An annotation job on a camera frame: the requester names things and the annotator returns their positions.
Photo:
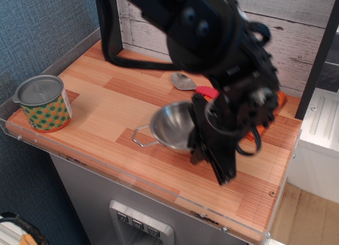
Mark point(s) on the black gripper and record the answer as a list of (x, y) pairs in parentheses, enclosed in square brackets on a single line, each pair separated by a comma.
[(247, 85)]

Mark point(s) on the silver metal bowl with handle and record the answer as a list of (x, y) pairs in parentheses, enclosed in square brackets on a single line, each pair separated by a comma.
[(171, 126)]

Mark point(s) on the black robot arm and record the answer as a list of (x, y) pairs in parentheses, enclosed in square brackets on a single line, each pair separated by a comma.
[(215, 39)]

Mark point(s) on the clear acrylic table guard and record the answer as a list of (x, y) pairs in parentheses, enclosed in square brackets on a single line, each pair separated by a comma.
[(105, 169)]

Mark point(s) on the white toy sink unit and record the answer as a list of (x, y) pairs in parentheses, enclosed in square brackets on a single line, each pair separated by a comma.
[(314, 165)]

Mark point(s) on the silver dispenser button panel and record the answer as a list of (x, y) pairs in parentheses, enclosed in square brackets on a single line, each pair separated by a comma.
[(135, 227)]

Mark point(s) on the grey toy fridge cabinet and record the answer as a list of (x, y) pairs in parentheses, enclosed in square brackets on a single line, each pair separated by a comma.
[(91, 193)]

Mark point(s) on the patterned can with grey lid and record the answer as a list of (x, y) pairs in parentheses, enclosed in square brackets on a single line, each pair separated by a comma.
[(45, 103)]

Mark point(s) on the orange sponge bottom left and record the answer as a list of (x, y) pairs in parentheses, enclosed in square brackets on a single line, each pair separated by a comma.
[(27, 239)]

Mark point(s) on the spoon with pink handle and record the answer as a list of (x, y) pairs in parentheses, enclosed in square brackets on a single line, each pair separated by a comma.
[(182, 82)]

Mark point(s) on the black vertical post right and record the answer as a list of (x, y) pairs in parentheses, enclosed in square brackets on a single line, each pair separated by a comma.
[(323, 50)]

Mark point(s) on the black vertical post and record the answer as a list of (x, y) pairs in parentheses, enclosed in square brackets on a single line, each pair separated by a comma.
[(109, 27), (323, 50)]

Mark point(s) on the black vertical post left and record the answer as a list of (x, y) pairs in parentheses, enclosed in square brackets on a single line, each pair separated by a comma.
[(109, 27)]

